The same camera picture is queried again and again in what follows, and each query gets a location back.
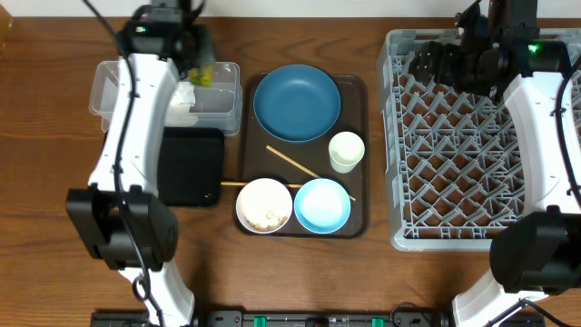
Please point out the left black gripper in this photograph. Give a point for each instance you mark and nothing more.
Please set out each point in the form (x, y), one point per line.
(201, 38)

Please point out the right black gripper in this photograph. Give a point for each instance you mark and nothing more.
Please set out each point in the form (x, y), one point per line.
(441, 64)

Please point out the green yellow snack wrapper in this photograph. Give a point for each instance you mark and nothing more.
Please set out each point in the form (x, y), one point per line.
(201, 75)

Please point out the white paper napkin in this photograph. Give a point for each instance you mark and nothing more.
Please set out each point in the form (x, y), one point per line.
(183, 100)

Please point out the blue round plate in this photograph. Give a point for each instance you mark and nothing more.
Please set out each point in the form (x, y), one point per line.
(297, 103)

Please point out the white paper cup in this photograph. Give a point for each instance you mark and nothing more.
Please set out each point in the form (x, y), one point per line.
(346, 150)

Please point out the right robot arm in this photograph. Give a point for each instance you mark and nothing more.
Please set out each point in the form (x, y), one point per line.
(538, 256)

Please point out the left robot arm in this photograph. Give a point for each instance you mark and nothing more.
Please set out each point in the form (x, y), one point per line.
(119, 215)

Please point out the clear plastic waste bin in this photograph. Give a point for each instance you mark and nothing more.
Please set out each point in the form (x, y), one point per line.
(217, 106)

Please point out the grey plastic dishwasher rack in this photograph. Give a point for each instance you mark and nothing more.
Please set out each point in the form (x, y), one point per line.
(454, 175)

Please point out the black rectangular tray bin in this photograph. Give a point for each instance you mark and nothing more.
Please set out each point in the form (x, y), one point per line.
(174, 166)

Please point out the wooden chopstick on tray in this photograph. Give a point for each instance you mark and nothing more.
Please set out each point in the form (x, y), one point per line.
(292, 162)

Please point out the wooden chopstick under bowls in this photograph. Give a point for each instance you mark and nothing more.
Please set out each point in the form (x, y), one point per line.
(295, 186)

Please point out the white bowl with crumbs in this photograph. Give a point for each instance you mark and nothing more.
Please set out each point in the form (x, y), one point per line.
(264, 206)

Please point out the dark brown serving tray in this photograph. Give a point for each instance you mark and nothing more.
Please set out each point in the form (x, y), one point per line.
(256, 161)

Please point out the light blue bowl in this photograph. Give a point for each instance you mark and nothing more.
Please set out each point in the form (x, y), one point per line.
(322, 206)

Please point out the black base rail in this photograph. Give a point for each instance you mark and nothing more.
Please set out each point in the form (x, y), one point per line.
(407, 318)

